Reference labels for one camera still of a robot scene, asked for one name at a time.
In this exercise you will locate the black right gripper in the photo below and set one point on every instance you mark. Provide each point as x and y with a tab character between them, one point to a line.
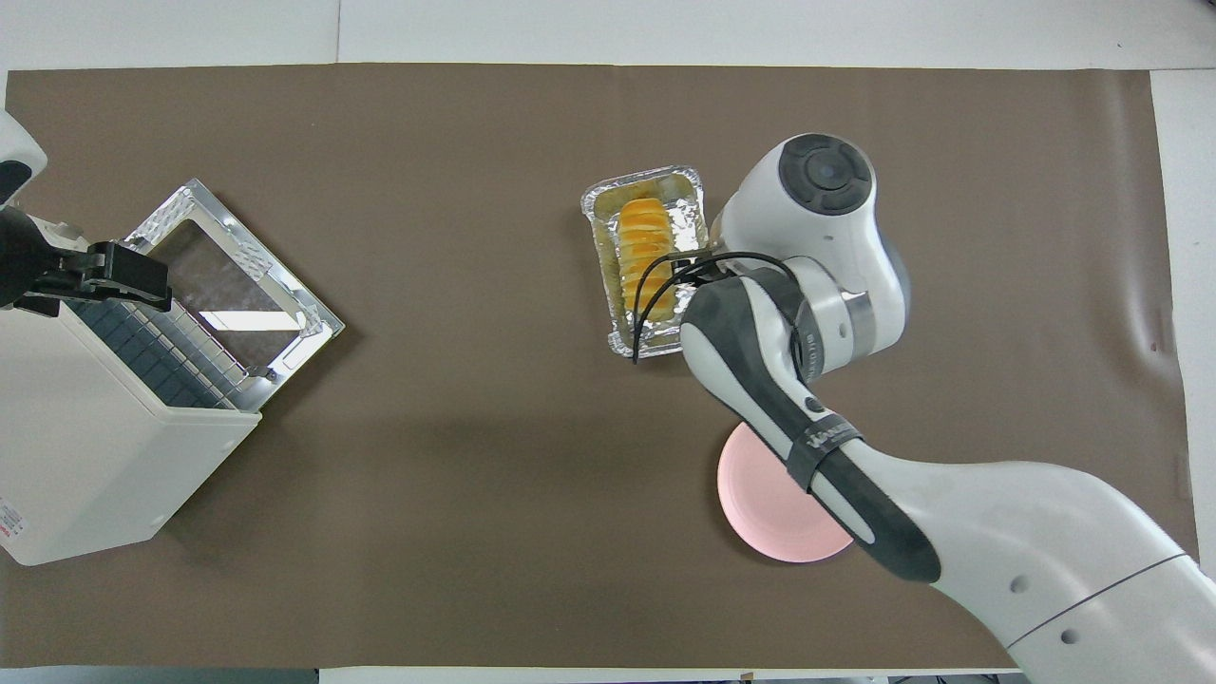
688	272

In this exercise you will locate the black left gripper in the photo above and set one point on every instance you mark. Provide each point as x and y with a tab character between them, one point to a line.
123	275

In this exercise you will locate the golden ridged bread loaf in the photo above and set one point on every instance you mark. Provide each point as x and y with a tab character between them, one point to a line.
644	237

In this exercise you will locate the aluminium foil tray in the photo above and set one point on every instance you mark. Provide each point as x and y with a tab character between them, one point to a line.
600	204

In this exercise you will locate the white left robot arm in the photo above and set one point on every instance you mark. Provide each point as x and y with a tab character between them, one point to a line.
17	152

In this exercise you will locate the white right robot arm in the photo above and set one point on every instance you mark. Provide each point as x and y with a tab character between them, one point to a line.
997	551

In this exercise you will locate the glass oven door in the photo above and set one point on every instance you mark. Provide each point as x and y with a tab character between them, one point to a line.
218	275

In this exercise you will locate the cream toaster oven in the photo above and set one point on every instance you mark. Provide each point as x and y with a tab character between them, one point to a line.
85	427

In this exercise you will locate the pink round plate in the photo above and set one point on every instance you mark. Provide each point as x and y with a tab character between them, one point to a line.
760	513

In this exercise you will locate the brown table mat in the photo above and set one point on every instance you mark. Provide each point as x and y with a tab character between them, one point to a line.
475	522

